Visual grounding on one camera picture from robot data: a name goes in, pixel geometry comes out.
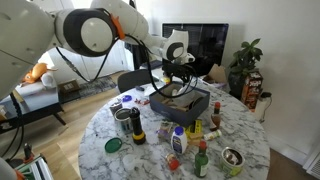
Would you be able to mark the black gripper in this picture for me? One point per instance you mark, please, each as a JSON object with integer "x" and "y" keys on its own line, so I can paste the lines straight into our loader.
{"x": 178, "y": 70}

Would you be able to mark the clear plastic cup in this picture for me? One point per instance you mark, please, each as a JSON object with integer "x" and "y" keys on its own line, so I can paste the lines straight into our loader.
{"x": 181, "y": 92}

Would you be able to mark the dark bottle yellow cap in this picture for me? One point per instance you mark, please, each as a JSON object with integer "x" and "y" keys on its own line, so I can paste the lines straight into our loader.
{"x": 137, "y": 126}

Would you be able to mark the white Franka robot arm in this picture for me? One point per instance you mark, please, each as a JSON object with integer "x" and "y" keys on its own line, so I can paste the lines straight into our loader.
{"x": 90, "y": 30}

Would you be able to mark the navy blue shoe box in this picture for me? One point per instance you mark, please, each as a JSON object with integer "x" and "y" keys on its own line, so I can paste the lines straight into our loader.
{"x": 180, "y": 115}

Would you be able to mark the open cardboard box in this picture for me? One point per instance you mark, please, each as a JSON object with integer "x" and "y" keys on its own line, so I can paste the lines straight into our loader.
{"x": 216, "y": 74}

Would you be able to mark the cup of coffee beans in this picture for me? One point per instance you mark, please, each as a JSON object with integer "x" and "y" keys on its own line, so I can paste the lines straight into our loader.
{"x": 115, "y": 107}

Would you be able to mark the orange Jenga box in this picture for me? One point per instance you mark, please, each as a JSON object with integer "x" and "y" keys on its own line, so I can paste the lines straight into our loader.
{"x": 251, "y": 90}

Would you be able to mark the small cardboard box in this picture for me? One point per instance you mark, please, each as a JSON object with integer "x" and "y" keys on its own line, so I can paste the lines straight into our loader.
{"x": 69, "y": 86}

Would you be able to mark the wooden blocks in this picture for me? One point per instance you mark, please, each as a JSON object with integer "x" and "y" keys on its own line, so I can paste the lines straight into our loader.
{"x": 176, "y": 106}

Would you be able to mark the white TV stand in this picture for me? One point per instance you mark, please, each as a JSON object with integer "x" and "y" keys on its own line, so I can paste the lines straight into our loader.
{"x": 206, "y": 80}

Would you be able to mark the red candy wrapper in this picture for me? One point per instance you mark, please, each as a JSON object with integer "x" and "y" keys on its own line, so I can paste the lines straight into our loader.
{"x": 145, "y": 102}
{"x": 138, "y": 100}

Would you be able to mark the black remote control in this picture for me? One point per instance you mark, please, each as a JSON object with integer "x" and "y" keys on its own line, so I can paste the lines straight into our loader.
{"x": 139, "y": 88}

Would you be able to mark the dark grey chair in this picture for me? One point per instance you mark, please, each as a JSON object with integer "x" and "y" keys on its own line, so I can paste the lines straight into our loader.
{"x": 133, "y": 80}

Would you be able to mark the purple snack packet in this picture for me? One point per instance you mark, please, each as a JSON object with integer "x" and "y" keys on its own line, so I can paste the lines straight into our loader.
{"x": 164, "y": 129}

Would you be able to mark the black flat screen TV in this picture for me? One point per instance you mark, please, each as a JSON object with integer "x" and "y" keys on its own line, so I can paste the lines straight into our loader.
{"x": 210, "y": 43}

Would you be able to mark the brown sauce bottle red cap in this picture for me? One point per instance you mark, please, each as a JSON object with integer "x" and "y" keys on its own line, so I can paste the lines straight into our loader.
{"x": 215, "y": 120}

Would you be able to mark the blue round lid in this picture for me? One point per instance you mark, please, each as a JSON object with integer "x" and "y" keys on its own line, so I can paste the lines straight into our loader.
{"x": 127, "y": 98}

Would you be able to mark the white bottle blue cap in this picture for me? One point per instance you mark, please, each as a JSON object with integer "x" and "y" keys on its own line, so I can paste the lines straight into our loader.
{"x": 179, "y": 141}

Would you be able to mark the white pouch green cap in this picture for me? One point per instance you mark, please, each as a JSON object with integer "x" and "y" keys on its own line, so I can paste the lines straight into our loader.
{"x": 212, "y": 135}

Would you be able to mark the green potted plant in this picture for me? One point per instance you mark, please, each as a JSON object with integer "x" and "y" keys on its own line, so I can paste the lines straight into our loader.
{"x": 245, "y": 61}

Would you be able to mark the open metal can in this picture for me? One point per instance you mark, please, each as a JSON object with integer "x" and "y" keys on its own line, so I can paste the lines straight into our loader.
{"x": 122, "y": 120}

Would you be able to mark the small jar red lid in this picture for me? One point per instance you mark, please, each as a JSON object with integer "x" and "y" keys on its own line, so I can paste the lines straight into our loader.
{"x": 172, "y": 162}

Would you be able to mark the green glass bottle red cap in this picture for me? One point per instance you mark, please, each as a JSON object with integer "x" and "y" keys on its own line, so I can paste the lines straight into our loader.
{"x": 201, "y": 163}

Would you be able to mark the white plug-in device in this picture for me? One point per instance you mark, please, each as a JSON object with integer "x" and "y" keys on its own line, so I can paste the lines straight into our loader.
{"x": 261, "y": 106}

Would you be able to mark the patterned floor rug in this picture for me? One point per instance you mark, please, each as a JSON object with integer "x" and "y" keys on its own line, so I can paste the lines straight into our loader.
{"x": 96, "y": 86}

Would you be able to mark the green round lid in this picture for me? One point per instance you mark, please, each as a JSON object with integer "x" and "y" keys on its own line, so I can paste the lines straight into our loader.
{"x": 113, "y": 145}

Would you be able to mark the open green label tin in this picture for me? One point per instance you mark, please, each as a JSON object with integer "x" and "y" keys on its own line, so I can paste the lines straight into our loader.
{"x": 232, "y": 163}

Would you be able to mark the grey sofa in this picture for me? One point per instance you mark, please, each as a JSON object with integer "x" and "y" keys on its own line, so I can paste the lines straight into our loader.
{"x": 36, "y": 100}

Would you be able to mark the orange plush toy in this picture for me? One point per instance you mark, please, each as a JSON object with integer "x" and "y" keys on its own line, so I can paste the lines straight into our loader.
{"x": 35, "y": 73}

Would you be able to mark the green red clamp tool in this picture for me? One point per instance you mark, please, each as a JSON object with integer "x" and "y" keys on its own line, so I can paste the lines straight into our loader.
{"x": 33, "y": 166}

